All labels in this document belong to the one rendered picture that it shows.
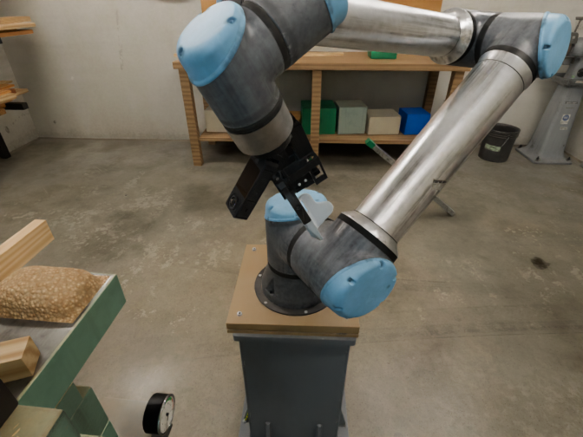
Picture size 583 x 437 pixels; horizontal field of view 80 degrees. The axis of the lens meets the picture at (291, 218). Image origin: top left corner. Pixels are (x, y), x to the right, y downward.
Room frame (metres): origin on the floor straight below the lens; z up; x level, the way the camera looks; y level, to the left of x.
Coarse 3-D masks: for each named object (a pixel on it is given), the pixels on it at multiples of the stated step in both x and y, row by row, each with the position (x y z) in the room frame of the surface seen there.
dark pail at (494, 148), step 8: (496, 128) 3.14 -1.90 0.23; (504, 128) 3.11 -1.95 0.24; (512, 128) 3.06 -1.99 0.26; (488, 136) 2.97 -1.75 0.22; (496, 136) 2.92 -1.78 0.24; (504, 136) 2.88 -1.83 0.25; (512, 136) 2.88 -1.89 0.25; (488, 144) 2.95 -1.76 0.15; (496, 144) 2.91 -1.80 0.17; (504, 144) 2.89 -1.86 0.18; (512, 144) 2.91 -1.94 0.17; (480, 152) 3.03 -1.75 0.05; (488, 152) 2.94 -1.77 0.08; (496, 152) 2.90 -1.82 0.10; (504, 152) 2.89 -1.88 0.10; (488, 160) 2.92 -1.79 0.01; (496, 160) 2.90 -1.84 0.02; (504, 160) 2.90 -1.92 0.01
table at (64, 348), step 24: (120, 288) 0.39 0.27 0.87; (96, 312) 0.34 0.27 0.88; (0, 336) 0.28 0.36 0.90; (48, 336) 0.28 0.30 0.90; (72, 336) 0.29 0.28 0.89; (96, 336) 0.32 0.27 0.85; (48, 360) 0.25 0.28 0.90; (72, 360) 0.27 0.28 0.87; (24, 384) 0.22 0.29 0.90; (48, 384) 0.23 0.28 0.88
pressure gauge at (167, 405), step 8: (152, 400) 0.32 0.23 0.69; (160, 400) 0.32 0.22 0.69; (168, 400) 0.33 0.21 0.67; (152, 408) 0.31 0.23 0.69; (160, 408) 0.31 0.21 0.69; (168, 408) 0.32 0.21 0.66; (144, 416) 0.30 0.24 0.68; (152, 416) 0.30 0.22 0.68; (160, 416) 0.30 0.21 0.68; (168, 416) 0.32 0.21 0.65; (144, 424) 0.29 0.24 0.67; (152, 424) 0.29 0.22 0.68; (160, 424) 0.29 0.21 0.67; (168, 424) 0.31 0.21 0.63; (152, 432) 0.29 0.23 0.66; (160, 432) 0.29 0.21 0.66
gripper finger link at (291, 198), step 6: (288, 192) 0.48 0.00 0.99; (294, 192) 0.49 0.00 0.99; (288, 198) 0.48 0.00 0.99; (294, 198) 0.48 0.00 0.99; (294, 204) 0.48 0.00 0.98; (300, 204) 0.49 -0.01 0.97; (294, 210) 0.47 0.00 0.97; (300, 210) 0.48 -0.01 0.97; (300, 216) 0.48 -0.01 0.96; (306, 216) 0.48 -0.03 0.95; (306, 222) 0.48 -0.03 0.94
